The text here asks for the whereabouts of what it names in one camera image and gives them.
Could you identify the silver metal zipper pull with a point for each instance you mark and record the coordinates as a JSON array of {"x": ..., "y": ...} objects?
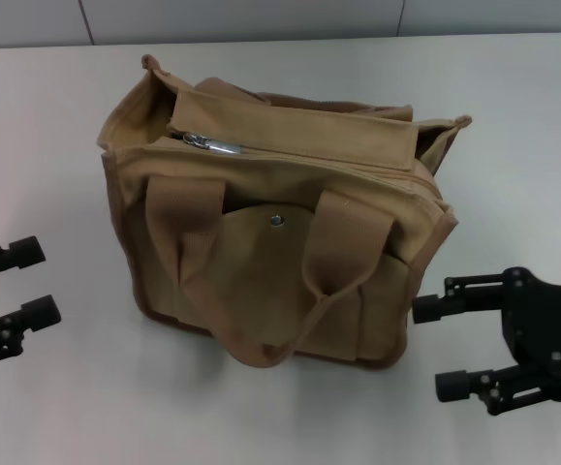
[{"x": 209, "y": 141}]

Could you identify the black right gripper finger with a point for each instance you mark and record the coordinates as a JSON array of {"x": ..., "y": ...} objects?
[
  {"x": 469, "y": 293},
  {"x": 503, "y": 390}
]

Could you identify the khaki canvas food bag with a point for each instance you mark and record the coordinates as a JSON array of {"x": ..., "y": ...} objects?
[{"x": 260, "y": 290}]

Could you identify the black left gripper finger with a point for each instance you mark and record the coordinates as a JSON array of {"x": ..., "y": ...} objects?
[
  {"x": 28, "y": 317},
  {"x": 13, "y": 254}
]

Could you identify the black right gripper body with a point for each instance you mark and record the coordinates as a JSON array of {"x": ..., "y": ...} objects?
[{"x": 546, "y": 315}]

